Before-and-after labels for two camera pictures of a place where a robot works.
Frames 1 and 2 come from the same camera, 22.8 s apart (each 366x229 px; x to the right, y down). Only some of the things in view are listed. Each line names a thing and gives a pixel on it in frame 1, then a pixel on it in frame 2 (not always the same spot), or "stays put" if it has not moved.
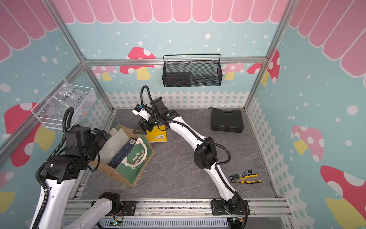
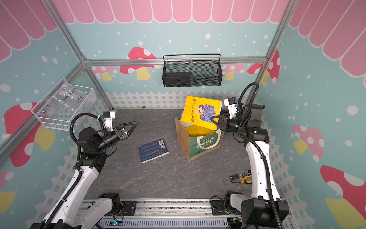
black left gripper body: [98, 143] → [121, 137]
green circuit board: [118, 223] stays put
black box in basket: [177, 79] stays put
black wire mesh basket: [192, 70] stays put
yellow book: [157, 134] → [195, 130]
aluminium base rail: [259, 213] stays put
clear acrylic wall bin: [50, 109] stays put
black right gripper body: [149, 124] → [232, 124]
